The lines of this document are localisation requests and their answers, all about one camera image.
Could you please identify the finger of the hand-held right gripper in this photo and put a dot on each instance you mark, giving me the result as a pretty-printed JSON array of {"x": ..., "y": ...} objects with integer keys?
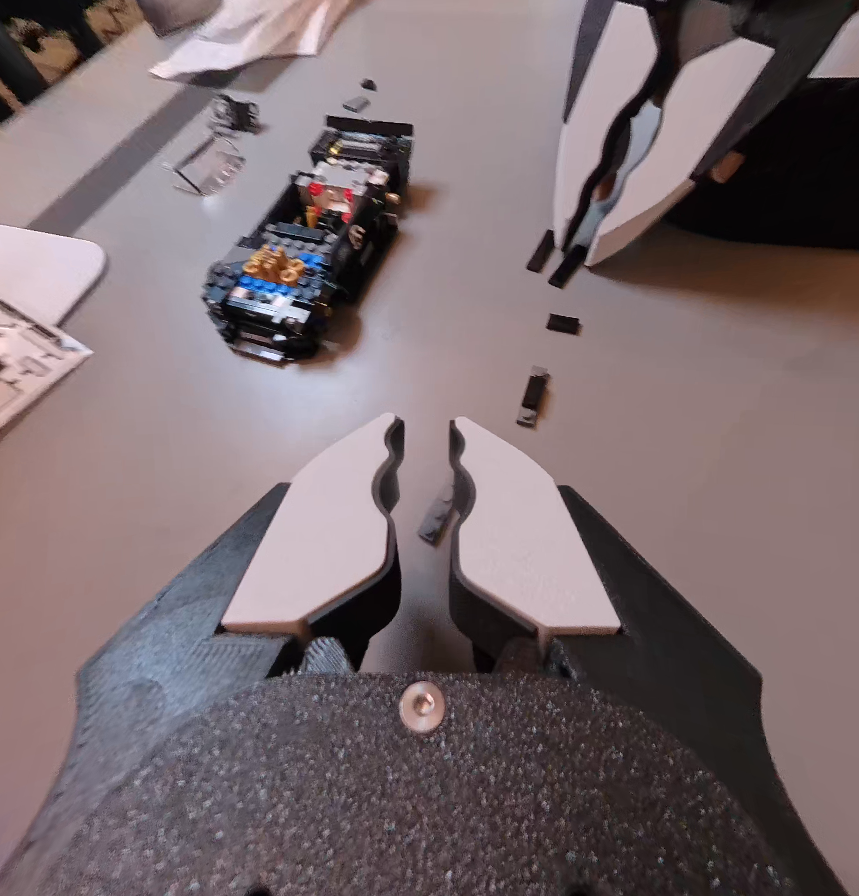
[
  {"x": 696, "y": 140},
  {"x": 605, "y": 112}
]

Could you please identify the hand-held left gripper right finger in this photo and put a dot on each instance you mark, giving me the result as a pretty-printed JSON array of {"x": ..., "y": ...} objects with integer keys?
[{"x": 535, "y": 546}]

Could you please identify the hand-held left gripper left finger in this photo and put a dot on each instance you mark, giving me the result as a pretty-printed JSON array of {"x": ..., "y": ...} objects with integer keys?
[{"x": 311, "y": 546}]

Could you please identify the thin grey lego piece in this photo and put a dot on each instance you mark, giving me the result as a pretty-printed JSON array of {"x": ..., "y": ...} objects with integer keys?
[{"x": 437, "y": 515}]

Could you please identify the black lego plate strip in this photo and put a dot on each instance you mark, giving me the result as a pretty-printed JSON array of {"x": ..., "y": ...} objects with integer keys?
[
  {"x": 532, "y": 396},
  {"x": 566, "y": 266}
]

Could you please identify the lego car model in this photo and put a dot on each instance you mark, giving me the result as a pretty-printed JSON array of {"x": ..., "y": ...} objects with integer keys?
[{"x": 311, "y": 238}]

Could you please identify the small black lego tile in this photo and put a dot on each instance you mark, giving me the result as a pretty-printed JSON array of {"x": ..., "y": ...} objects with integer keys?
[
  {"x": 540, "y": 251},
  {"x": 563, "y": 324}
]

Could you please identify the grey wedge lego piece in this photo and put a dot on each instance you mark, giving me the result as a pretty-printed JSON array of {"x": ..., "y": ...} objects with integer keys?
[{"x": 357, "y": 102}]

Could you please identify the lego sticker sheet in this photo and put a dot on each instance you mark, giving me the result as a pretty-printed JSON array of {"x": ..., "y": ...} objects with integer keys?
[{"x": 24, "y": 364}]

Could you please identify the small black lego assembly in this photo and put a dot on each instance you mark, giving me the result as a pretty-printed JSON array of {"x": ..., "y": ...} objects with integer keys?
[{"x": 236, "y": 112}]

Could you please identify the clear lego windshield piece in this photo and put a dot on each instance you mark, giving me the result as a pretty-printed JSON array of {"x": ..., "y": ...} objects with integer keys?
[{"x": 208, "y": 168}]

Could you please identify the crumpled white paper bag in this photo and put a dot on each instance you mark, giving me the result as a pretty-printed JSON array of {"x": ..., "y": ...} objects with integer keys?
[{"x": 255, "y": 35}]

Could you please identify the black office chair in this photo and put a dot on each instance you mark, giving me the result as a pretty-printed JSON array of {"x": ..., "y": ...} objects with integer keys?
[{"x": 10, "y": 56}]

